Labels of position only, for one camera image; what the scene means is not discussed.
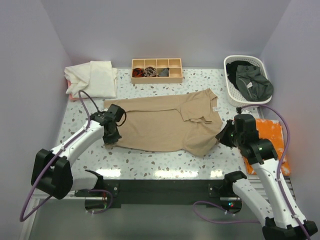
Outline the beige t-shirt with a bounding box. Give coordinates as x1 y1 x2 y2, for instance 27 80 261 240
103 88 223 157

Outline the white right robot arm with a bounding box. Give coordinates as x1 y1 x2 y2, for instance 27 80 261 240
216 114 318 240

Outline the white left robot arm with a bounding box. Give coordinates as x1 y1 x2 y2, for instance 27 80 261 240
31 104 127 200

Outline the orange tie-dye folded t-shirt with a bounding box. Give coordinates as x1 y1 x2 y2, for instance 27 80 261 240
243 118 291 176

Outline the cream folded t-shirt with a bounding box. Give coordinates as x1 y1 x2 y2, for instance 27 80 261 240
64 61 118 99

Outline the pink folded t-shirt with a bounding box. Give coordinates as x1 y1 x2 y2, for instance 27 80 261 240
65 80 80 102

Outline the dark green t-shirt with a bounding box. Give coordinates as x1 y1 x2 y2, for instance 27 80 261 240
235 65 274 102

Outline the white plastic laundry basket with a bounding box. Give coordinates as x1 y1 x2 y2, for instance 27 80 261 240
223 55 274 107

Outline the orange black rolled sock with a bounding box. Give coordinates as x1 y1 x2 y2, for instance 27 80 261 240
132 67 144 78

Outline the brown patterned rolled sock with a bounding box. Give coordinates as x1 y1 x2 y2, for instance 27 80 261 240
143 66 157 78

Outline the black garment in basket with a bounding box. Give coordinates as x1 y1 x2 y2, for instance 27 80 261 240
226 60 253 87

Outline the grey rolled sock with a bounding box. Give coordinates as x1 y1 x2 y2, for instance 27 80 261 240
157 67 170 78

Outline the wooden compartment organizer box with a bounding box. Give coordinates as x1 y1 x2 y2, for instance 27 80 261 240
130 58 183 84

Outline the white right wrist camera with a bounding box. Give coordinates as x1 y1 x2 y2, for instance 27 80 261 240
236 107 254 116

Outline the aluminium frame rail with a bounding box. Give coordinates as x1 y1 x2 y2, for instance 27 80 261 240
18 174 307 240

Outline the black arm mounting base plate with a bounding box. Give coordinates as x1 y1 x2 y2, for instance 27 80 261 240
74 179 243 213

